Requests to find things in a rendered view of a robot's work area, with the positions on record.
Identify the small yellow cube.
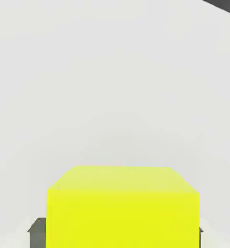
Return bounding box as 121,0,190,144
46,165,200,248

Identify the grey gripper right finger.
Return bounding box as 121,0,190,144
199,218,224,248

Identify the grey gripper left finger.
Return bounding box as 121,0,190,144
12,217,47,248

